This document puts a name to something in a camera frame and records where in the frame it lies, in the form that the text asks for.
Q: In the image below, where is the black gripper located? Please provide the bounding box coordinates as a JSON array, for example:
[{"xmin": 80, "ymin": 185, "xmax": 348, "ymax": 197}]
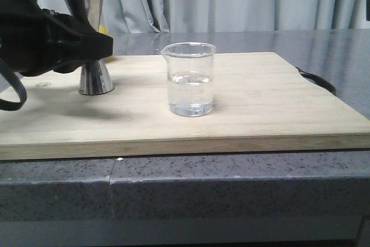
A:
[{"xmin": 1, "ymin": 0, "xmax": 113, "ymax": 76}]

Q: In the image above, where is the steel double jigger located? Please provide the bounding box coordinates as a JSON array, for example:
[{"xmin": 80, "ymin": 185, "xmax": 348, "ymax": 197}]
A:
[{"xmin": 64, "ymin": 0, "xmax": 114, "ymax": 95}]

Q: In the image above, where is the clear glass beaker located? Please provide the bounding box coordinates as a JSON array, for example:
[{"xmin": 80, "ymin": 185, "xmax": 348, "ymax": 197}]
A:
[{"xmin": 161, "ymin": 42, "xmax": 216, "ymax": 117}]

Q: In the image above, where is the yellow lemon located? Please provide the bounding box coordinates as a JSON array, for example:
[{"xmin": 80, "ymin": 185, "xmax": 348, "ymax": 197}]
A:
[{"xmin": 99, "ymin": 25, "xmax": 109, "ymax": 35}]

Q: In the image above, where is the light wooden cutting board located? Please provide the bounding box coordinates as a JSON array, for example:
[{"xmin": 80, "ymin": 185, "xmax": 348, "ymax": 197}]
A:
[{"xmin": 1, "ymin": 52, "xmax": 369, "ymax": 160}]

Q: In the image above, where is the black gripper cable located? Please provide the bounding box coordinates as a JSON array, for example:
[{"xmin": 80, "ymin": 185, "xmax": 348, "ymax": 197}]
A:
[{"xmin": 0, "ymin": 56, "xmax": 28, "ymax": 112}]

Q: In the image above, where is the black cord board handle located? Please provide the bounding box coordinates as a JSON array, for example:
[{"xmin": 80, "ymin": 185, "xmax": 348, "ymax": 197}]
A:
[{"xmin": 296, "ymin": 67, "xmax": 336, "ymax": 95}]

